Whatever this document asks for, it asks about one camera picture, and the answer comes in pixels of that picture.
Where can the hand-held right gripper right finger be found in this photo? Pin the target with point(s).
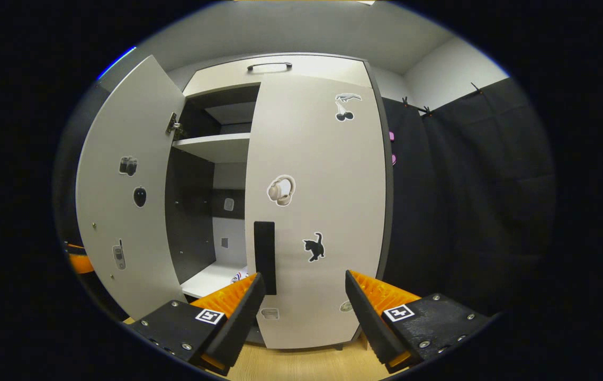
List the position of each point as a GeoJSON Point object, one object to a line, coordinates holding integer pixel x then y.
{"type": "Point", "coordinates": [372, 317]}

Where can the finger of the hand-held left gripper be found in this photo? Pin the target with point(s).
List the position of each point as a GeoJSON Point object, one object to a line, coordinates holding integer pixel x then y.
{"type": "Point", "coordinates": [81, 262]}

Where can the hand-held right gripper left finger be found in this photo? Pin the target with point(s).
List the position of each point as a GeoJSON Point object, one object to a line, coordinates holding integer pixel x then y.
{"type": "Point", "coordinates": [237, 317]}

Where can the white canvas shoe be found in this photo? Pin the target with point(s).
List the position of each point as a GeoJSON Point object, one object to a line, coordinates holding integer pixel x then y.
{"type": "Point", "coordinates": [239, 277]}

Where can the white door with camera sticker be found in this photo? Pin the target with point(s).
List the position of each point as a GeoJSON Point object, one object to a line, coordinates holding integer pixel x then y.
{"type": "Point", "coordinates": [121, 211]}

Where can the white shoe cabinet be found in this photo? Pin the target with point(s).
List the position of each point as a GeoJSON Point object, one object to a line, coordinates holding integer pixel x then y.
{"type": "Point", "coordinates": [190, 211]}

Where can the white door with cat sticker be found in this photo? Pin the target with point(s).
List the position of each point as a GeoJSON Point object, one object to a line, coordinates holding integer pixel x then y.
{"type": "Point", "coordinates": [322, 174]}

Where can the white cabinet shelf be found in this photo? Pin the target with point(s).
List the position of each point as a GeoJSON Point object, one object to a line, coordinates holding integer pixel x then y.
{"type": "Point", "coordinates": [216, 147]}
{"type": "Point", "coordinates": [211, 280]}

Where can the metal door hinge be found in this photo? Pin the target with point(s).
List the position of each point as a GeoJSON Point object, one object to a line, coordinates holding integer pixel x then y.
{"type": "Point", "coordinates": [173, 124]}

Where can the white cabinet drawer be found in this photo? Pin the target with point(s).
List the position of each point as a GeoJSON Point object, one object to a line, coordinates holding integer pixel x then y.
{"type": "Point", "coordinates": [216, 79]}

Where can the black backdrop cloth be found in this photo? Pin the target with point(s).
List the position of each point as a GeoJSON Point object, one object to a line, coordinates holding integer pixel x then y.
{"type": "Point", "coordinates": [407, 211]}
{"type": "Point", "coordinates": [492, 185]}

